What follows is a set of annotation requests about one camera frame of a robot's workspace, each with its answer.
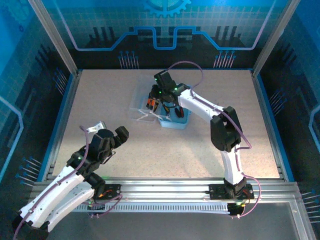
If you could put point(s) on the clear plastic tool box lid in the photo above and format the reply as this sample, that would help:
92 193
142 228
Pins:
138 100

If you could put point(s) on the blue plastic tool box base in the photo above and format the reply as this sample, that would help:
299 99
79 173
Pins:
175 122

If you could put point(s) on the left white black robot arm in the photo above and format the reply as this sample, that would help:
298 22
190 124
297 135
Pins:
50 197

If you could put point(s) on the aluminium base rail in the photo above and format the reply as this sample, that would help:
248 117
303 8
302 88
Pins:
162 187

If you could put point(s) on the aluminium frame post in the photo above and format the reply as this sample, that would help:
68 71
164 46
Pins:
55 37
275 37

